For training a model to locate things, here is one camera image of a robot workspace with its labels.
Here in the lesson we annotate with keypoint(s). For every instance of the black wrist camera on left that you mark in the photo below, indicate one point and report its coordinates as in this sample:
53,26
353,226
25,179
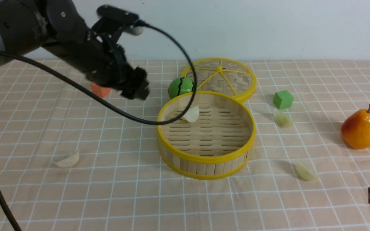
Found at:
113,19

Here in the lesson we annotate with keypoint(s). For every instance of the pale white dumpling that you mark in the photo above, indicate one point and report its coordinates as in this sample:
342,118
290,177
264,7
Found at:
69,161

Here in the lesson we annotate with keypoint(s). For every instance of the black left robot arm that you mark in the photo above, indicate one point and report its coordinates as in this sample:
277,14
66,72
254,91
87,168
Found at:
56,26

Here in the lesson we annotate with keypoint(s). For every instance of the orange yellow toy pear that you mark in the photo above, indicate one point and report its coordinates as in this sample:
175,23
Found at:
355,130

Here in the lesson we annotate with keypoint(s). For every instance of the bamboo steamer lid yellow rim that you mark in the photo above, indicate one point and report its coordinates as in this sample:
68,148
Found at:
226,76

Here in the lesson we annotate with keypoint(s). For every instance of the green foam cube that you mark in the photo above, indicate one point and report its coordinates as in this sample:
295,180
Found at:
283,99

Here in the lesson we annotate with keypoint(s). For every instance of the green toy watermelon ball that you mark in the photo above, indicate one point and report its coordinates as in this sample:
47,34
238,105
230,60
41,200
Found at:
179,86

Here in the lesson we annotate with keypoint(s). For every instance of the yellowish dumpling front right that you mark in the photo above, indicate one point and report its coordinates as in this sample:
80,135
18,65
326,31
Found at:
304,173

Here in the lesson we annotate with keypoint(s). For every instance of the bamboo steamer tray yellow rim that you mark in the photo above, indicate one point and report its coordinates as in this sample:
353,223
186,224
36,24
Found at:
218,144

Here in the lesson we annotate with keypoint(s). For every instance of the greenish translucent dumpling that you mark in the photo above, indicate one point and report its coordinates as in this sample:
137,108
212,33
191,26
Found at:
283,120

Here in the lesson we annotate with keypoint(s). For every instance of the orange foam cube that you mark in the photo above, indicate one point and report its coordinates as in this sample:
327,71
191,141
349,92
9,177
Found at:
99,91

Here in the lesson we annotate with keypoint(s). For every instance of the beige grid tablecloth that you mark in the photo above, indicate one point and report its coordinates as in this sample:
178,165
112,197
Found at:
120,182

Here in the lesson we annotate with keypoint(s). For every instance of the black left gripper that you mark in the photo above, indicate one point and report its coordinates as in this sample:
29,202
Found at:
115,72

